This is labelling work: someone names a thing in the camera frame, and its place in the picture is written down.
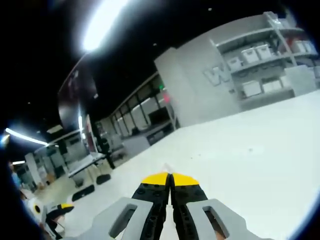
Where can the black monitor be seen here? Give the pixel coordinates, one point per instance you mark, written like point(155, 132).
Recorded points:
point(156, 116)

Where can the black mouse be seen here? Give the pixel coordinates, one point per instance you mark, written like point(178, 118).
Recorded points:
point(103, 179)

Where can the grey low cabinet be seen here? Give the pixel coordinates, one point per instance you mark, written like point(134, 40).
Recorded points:
point(160, 135)

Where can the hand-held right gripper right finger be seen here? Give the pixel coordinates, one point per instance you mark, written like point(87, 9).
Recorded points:
point(215, 217)

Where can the thin ceiling light strip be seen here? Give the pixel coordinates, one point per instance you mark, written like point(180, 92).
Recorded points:
point(25, 136)

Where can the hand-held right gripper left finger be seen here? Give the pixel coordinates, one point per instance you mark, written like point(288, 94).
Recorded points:
point(125, 215)

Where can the green exit sign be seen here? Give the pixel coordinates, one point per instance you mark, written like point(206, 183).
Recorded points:
point(161, 87)

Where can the white side desk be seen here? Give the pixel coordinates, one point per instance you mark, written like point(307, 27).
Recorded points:
point(87, 162)

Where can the grey metal shelving unit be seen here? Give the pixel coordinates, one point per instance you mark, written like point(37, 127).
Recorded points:
point(252, 35)

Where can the rows of white storage boxes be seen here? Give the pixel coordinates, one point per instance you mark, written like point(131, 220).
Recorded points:
point(255, 53)

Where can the grey board panel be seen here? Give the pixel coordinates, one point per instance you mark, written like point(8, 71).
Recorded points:
point(300, 80)

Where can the open laptop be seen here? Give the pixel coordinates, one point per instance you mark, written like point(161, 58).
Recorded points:
point(90, 132)

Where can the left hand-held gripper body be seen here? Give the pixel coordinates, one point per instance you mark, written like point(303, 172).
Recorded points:
point(37, 211)

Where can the pink hanging object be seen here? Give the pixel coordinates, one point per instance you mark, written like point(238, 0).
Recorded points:
point(167, 98)

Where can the dark hanging ceiling banner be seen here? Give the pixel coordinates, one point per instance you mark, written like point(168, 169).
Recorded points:
point(72, 100)

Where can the clear resealable bag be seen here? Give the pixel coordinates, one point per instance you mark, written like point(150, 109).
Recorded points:
point(167, 168)

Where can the bright ceiling light strip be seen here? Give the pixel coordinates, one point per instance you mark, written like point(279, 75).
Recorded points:
point(105, 25)

